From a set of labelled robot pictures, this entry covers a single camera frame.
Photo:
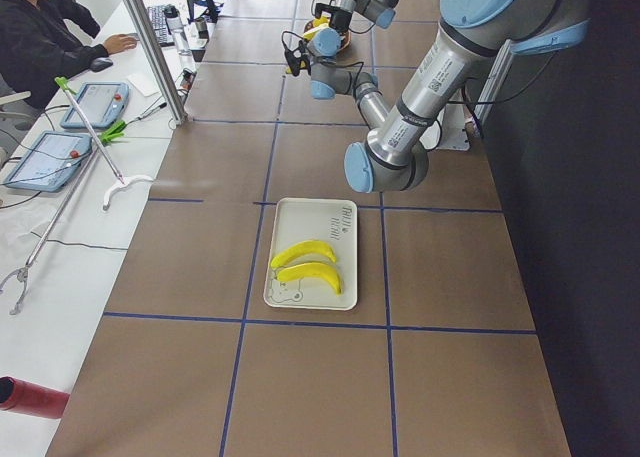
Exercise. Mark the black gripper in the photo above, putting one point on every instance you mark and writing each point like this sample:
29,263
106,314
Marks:
300,63
341,19

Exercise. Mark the yellow banana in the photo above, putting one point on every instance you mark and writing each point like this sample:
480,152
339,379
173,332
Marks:
313,26
304,63

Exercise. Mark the yellow banana moved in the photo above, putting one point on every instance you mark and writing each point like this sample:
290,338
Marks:
303,248
319,270

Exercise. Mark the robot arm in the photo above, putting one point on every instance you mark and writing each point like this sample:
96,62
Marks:
380,13
392,157

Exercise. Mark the brown wicker basket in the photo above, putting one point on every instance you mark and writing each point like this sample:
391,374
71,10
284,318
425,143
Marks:
345,39

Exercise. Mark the clear water bottle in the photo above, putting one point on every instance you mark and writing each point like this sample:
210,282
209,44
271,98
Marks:
177,31

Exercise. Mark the black keyboard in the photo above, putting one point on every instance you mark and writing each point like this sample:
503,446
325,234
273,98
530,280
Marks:
159,25

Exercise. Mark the white rectangular bear tray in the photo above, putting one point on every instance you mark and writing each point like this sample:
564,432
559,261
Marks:
331,220

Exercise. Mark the teach pendant far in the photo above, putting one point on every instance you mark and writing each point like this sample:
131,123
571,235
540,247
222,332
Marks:
102,102

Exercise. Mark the teach pendant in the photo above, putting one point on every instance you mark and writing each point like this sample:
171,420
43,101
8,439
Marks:
102,102
50,162

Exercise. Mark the long metal grabber tool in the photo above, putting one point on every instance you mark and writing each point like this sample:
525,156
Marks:
122,182

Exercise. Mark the seated person in black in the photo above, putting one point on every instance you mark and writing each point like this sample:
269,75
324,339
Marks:
37,46

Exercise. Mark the teach pendant near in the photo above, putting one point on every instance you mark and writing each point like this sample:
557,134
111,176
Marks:
50,162

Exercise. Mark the red fire extinguisher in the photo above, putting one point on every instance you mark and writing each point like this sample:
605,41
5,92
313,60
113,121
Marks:
31,399

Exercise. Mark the aluminium frame post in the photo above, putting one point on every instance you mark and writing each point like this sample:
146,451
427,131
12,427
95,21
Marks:
156,59

